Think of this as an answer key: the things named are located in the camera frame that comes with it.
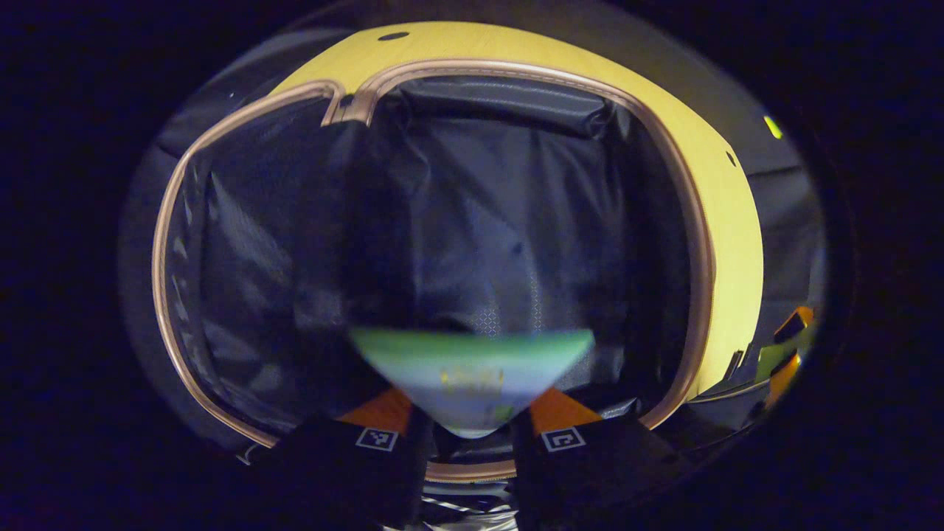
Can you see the small pink suitcase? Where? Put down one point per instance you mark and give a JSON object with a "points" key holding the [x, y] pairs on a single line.
{"points": [[516, 221]]}

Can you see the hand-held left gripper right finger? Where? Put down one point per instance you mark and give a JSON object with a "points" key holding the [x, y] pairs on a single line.
{"points": [[590, 472]]}

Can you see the slim cosmetic tube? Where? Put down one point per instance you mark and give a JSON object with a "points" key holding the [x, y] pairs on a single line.
{"points": [[771, 358]]}

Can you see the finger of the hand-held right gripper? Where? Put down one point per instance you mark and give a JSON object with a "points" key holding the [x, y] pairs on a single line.
{"points": [[782, 380], [795, 323]]}

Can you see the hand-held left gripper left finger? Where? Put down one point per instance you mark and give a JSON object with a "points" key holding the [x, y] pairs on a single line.
{"points": [[346, 472]]}

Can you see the green white cosmetic tube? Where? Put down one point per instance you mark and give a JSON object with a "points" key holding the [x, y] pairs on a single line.
{"points": [[472, 376]]}

